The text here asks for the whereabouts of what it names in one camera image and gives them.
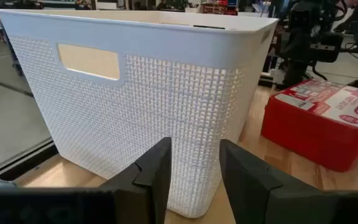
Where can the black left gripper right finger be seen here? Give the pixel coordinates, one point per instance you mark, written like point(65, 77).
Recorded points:
point(247, 186)

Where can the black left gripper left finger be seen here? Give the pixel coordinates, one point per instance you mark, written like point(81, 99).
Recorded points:
point(154, 174)

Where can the red first aid kit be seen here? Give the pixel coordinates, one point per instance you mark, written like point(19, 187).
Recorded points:
point(306, 140)

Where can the white perforated plastic basket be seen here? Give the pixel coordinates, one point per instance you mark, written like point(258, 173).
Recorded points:
point(135, 109)

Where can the red storage rack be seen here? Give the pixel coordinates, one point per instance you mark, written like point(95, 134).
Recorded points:
point(219, 7)

